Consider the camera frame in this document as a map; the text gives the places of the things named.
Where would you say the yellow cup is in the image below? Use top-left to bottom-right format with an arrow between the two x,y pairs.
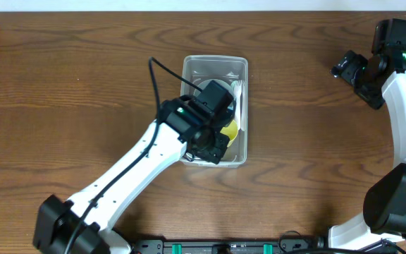
221,120 -> 238,147

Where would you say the grey bowl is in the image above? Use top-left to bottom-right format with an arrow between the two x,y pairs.
194,79 -> 238,126

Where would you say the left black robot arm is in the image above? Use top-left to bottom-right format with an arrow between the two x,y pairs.
32,94 -> 238,253

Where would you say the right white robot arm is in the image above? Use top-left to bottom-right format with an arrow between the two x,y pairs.
328,48 -> 406,251

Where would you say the clear plastic container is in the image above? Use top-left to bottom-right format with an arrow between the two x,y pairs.
182,55 -> 249,168

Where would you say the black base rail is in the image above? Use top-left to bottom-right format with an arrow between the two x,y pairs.
132,238 -> 398,254

